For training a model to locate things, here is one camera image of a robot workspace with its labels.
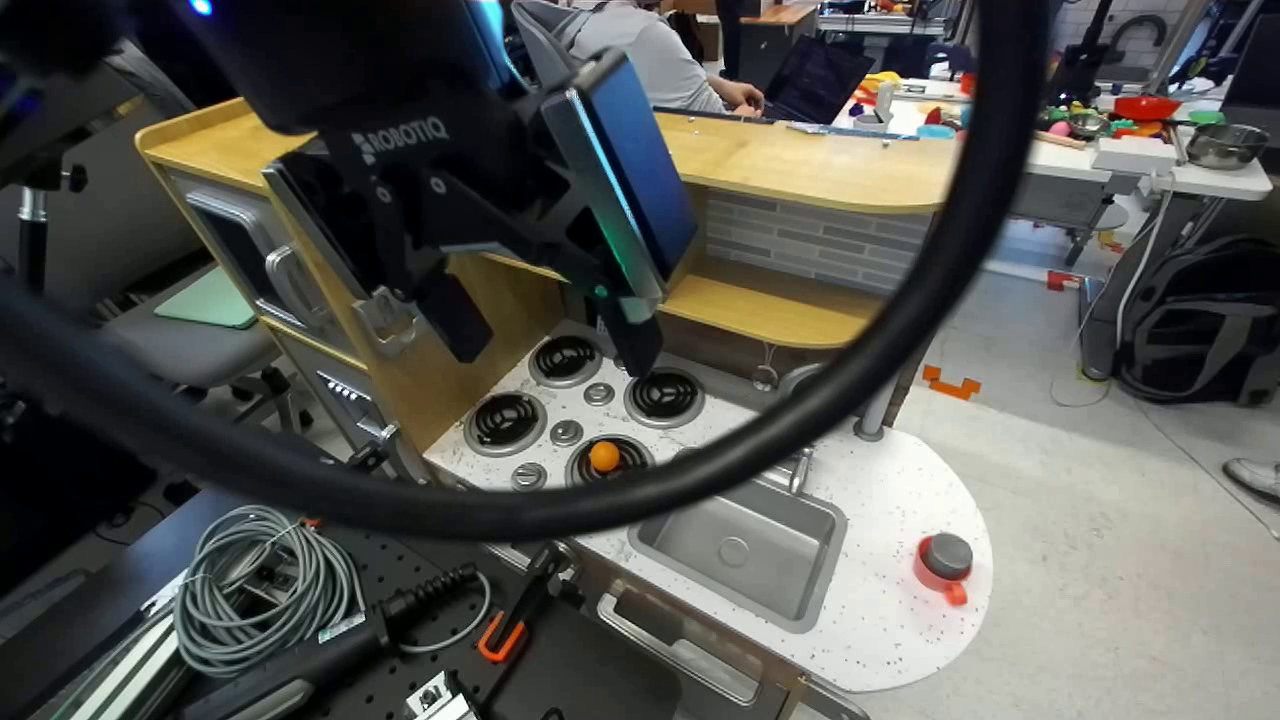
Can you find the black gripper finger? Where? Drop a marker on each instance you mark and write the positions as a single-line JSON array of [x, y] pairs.
[[630, 324], [422, 298]]

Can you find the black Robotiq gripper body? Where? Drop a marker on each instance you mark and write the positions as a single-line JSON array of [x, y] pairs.
[[429, 109]]

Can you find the seated person in gray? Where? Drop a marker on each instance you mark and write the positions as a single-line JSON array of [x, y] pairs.
[[642, 33]]

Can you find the red cup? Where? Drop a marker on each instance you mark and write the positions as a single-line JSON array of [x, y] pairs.
[[948, 590]]

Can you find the orange ball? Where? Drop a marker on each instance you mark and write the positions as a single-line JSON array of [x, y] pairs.
[[605, 456]]

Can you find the wooden toy kitchen unit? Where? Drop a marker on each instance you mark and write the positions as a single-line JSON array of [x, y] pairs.
[[802, 239]]

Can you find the toy sink faucet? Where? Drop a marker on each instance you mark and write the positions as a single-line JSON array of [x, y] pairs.
[[798, 468]]

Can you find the metal toy sink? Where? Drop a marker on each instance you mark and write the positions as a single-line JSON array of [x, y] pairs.
[[753, 547]]

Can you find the black laptop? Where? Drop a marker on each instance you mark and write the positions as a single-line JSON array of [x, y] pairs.
[[813, 80]]

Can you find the gray office chair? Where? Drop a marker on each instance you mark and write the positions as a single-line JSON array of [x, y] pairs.
[[90, 230]]

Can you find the white speckled kitchen countertop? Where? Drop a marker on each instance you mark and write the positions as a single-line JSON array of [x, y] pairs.
[[878, 621]]

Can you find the black backpack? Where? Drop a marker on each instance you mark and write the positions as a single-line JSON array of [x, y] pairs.
[[1206, 324]]

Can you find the cluttered white table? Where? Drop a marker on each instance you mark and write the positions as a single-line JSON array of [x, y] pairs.
[[896, 109]]

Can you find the wrist camera with blue screen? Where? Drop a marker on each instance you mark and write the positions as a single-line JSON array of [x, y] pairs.
[[618, 158]]

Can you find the black orange handled tool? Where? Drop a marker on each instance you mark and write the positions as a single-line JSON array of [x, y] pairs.
[[510, 628]]

